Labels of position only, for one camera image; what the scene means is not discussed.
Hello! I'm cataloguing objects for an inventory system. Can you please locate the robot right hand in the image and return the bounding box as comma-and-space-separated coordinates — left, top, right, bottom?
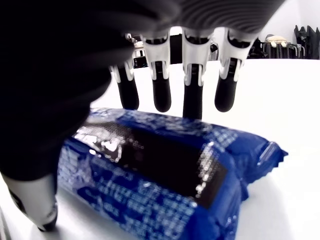
0, 0, 288, 232

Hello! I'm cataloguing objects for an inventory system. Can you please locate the blue Oreo cookie pack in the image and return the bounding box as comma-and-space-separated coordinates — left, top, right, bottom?
56, 107, 289, 240

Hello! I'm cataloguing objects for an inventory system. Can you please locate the beige plush object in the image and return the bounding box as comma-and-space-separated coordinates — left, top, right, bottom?
264, 34, 288, 48

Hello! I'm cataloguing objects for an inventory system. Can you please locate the black rack with bags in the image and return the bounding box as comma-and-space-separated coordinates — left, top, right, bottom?
247, 24, 320, 60

